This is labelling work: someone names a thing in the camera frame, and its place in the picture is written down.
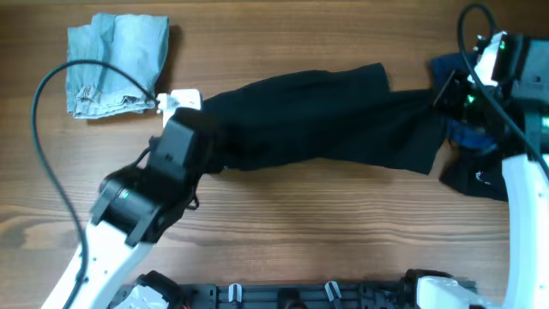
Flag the blue crumpled garment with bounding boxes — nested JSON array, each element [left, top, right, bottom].
[[428, 53, 497, 155]]

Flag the light blue folded denim shorts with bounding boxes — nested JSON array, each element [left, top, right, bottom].
[[65, 13, 169, 119]]

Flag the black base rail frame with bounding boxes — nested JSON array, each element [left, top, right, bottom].
[[109, 270, 477, 309]]

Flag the black shorts with snap button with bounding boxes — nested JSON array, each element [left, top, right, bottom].
[[202, 64, 446, 174]]

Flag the black garment under blue one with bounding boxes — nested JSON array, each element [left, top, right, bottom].
[[439, 151, 508, 202]]

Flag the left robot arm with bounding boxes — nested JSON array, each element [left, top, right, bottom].
[[43, 107, 218, 308]]

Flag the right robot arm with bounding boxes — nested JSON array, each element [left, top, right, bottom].
[[435, 32, 548, 308]]

